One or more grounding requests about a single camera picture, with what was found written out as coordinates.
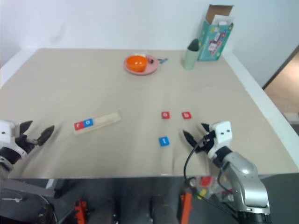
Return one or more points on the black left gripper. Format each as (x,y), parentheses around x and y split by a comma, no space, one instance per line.
(22,141)

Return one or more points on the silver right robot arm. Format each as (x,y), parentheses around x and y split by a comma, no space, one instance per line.
(245,177)

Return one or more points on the orange bowl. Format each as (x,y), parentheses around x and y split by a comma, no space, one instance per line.
(136,63)

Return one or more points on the red letter tile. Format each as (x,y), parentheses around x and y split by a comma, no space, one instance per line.
(78,125)
(166,115)
(187,115)

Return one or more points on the pink plate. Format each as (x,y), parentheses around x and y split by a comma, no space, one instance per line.
(151,67)

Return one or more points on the wooden tile tray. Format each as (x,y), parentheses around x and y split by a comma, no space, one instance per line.
(107,117)

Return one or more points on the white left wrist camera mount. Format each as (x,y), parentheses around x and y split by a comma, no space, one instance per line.
(5,130)

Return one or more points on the blue letter tile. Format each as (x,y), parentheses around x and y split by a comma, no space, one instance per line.
(164,141)
(88,123)

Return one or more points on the white table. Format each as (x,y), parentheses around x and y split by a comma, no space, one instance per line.
(265,105)

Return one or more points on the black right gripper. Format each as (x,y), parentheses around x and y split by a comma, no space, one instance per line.
(208,142)

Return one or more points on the small blue item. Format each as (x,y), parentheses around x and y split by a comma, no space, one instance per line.
(162,60)

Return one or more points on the grey metal beam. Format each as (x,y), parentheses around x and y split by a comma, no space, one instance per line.
(28,187)

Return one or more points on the clear bag of coloured items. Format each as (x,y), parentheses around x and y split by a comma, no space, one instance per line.
(208,184)

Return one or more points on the dark rounded shape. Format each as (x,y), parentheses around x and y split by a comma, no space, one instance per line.
(162,210)

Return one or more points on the teal cardboard box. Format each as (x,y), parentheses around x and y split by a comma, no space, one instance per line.
(210,49)

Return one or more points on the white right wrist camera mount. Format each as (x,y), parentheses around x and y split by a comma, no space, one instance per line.
(222,133)

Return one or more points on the dark object in cup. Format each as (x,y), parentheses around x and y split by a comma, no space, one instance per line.
(194,44)

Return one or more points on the brown door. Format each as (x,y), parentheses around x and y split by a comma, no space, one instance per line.
(285,65)

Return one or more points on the pale green cup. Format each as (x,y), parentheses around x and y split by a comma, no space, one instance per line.
(190,59)

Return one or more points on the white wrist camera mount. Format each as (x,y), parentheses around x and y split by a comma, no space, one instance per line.
(5,130)
(222,133)

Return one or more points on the small dark item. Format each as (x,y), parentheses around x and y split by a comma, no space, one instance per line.
(151,60)

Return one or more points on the orange tool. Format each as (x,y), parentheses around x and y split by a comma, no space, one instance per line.
(81,210)
(186,207)

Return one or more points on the beige table cover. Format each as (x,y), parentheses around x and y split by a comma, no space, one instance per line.
(93,93)

